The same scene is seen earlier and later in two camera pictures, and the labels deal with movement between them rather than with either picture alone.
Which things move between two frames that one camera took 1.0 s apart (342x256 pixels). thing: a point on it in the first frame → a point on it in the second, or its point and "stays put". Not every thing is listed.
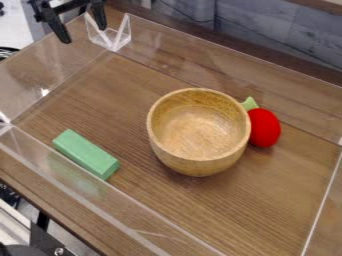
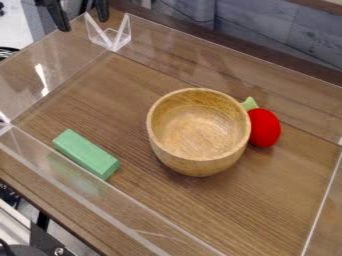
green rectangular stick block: x=86 y=153 stays put
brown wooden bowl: x=198 y=129 stays put
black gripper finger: x=61 y=29 → x=57 y=11
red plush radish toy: x=265 y=124 stays put
